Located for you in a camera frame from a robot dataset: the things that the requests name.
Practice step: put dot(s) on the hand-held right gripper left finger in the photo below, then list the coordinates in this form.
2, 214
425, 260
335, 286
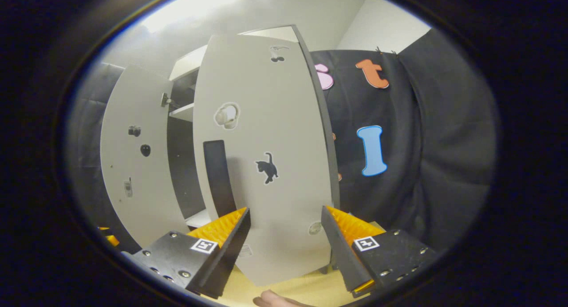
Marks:
226, 258

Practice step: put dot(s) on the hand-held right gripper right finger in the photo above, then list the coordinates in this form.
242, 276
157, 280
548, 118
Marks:
346, 253

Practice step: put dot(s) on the white shoe cabinet door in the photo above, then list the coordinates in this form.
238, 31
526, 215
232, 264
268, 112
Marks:
137, 187
275, 134

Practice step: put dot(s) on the black backdrop cloth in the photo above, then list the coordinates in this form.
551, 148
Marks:
86, 143
435, 143

